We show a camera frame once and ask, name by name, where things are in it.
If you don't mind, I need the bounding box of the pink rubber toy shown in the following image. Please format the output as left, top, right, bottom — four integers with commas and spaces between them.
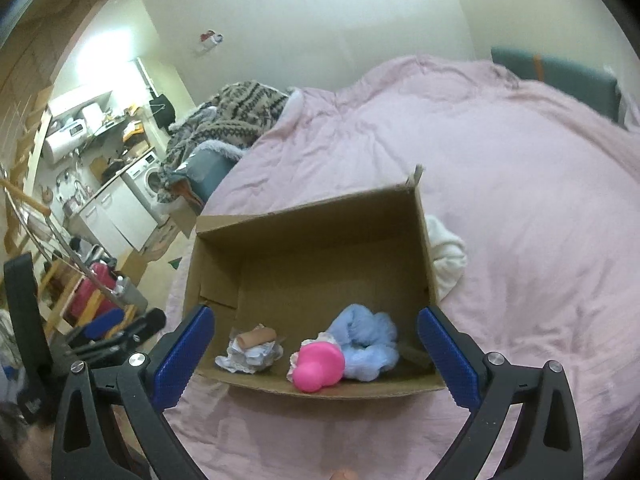
292, 341, 345, 393

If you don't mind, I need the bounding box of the light blue plush toy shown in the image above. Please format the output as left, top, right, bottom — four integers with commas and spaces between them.
326, 304, 399, 382

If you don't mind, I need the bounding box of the light blue white soft toy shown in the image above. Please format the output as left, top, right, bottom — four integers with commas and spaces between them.
214, 338, 283, 375

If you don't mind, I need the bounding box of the red suitcase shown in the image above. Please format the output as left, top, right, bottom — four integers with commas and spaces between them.
67, 261, 116, 324

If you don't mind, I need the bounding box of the white washing machine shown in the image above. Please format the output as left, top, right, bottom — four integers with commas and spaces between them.
122, 150, 168, 226

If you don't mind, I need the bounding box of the brown cardboard box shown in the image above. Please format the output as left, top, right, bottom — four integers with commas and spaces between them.
183, 169, 442, 400

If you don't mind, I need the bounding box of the white fluffy cloth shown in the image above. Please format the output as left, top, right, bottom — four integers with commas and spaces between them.
425, 216, 468, 300

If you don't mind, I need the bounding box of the grey patterned knit blanket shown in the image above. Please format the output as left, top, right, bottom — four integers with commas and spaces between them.
160, 80, 288, 191

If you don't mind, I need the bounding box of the pink bed blanket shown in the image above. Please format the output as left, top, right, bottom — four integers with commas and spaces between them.
167, 55, 639, 479

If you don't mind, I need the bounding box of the teal sofa cushion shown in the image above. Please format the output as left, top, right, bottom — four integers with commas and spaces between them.
490, 47, 622, 122

